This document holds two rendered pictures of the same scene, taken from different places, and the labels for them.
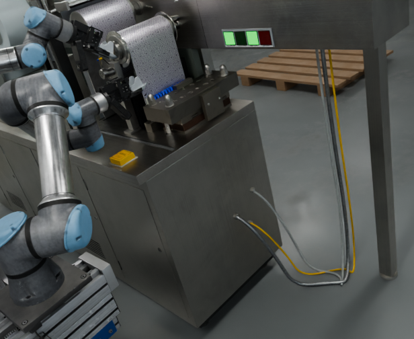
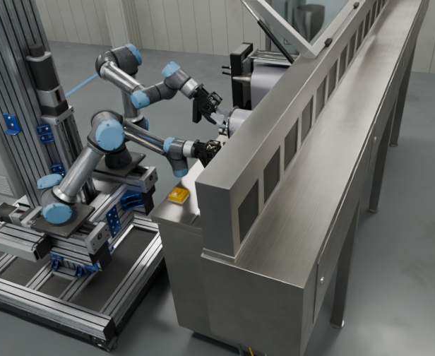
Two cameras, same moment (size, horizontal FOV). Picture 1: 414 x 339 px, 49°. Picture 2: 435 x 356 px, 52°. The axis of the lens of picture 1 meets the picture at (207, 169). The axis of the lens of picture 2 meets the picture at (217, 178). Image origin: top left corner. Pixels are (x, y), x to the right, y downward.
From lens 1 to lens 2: 1.82 m
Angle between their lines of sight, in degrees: 57
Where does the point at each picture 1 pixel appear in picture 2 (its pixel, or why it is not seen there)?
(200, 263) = (191, 299)
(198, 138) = not seen: hidden behind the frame
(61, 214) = (49, 200)
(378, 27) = (219, 323)
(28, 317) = (38, 224)
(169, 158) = (179, 224)
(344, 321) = not seen: outside the picture
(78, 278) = (64, 232)
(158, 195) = (165, 237)
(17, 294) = not seen: hidden behind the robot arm
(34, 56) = (135, 101)
